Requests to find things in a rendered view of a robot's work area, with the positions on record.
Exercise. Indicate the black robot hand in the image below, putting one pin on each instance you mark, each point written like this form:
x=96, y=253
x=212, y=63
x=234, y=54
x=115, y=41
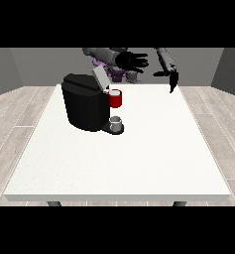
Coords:
x=129, y=61
x=173, y=78

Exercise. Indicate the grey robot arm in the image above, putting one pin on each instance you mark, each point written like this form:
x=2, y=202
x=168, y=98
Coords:
x=101, y=54
x=166, y=60

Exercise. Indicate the small grey coffee pod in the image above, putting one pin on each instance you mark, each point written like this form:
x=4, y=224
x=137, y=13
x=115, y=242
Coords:
x=132, y=76

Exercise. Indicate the pale grey machine lid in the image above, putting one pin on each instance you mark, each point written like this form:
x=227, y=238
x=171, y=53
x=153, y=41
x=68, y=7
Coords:
x=101, y=77

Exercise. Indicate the red pod holder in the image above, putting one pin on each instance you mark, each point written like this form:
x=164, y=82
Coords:
x=115, y=100

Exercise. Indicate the black coffee machine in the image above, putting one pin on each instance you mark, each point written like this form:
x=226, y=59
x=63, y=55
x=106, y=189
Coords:
x=84, y=104

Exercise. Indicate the grey and purple robot trunk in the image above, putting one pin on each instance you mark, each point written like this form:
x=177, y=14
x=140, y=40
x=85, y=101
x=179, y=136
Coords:
x=116, y=75

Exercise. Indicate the dark table leg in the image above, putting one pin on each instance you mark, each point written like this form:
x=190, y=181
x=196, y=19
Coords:
x=54, y=203

